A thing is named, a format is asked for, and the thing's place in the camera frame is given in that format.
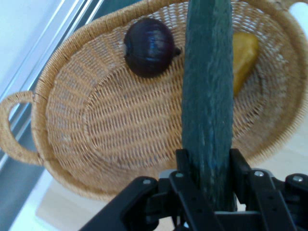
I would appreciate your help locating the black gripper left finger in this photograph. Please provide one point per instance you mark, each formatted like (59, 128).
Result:
(183, 192)

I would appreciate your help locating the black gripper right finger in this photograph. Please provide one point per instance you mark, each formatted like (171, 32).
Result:
(269, 197)

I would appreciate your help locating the green bumpy cucumber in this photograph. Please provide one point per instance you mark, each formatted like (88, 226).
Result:
(207, 96)

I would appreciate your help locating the oval wicker basket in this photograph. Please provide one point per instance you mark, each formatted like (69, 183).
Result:
(120, 120)

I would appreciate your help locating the yellow vegetable piece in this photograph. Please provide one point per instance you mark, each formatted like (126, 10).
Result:
(244, 57)

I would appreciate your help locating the purple red onion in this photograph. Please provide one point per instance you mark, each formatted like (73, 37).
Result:
(149, 48)

